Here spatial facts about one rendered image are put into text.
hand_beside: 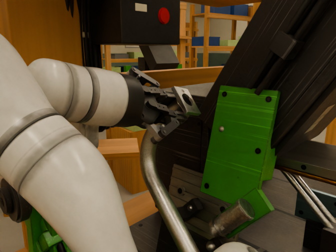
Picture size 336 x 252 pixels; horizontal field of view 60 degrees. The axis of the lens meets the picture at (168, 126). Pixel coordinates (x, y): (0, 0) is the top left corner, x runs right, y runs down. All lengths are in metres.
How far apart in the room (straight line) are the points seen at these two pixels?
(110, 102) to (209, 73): 0.81
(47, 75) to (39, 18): 0.31
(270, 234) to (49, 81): 0.64
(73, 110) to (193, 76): 0.76
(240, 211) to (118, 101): 0.26
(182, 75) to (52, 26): 0.51
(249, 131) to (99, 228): 0.35
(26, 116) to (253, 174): 0.38
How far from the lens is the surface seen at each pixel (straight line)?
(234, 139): 0.54
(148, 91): 0.44
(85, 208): 0.23
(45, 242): 0.53
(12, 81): 0.27
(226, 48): 5.93
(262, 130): 0.52
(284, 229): 0.83
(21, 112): 0.26
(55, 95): 0.32
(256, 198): 0.52
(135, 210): 0.90
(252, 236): 0.78
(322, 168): 0.61
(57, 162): 0.24
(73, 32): 0.66
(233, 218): 0.51
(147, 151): 0.54
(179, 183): 0.64
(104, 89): 0.36
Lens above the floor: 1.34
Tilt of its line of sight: 14 degrees down
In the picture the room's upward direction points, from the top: straight up
